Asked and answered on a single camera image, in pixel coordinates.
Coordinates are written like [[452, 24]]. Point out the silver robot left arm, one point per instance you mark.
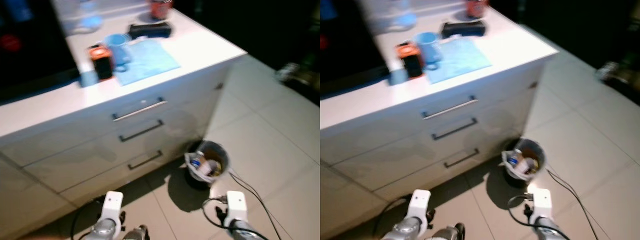
[[102, 229], [407, 229]]

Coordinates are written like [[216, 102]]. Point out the robot left leg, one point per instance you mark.
[[448, 232], [136, 233]]

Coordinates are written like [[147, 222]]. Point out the white plastic bag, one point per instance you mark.
[[515, 167], [197, 170]]

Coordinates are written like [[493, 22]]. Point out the grey waste bin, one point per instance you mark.
[[536, 150], [220, 152]]

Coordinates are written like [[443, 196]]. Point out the white drawer cabinet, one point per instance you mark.
[[75, 150], [385, 150]]

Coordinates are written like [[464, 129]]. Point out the orange and black can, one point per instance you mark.
[[102, 65], [412, 65]]

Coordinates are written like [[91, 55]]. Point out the dark metal object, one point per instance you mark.
[[300, 80], [617, 75]]

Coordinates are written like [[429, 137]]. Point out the light blue cloth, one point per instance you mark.
[[150, 60], [462, 57]]

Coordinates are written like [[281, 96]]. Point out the light blue mug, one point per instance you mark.
[[117, 50], [427, 47]]

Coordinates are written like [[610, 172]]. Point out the black oblong case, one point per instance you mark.
[[150, 31], [462, 29]]

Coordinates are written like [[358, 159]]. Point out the clear glass jar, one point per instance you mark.
[[87, 20]]

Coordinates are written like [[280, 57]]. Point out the red can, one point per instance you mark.
[[161, 7], [476, 7]]

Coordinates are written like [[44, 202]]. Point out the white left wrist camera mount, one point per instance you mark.
[[112, 202], [421, 200]]

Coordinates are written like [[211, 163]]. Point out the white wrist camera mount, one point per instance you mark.
[[421, 200], [235, 202], [112, 202], [542, 200]]

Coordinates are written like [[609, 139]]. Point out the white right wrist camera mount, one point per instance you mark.
[[542, 200], [235, 202]]

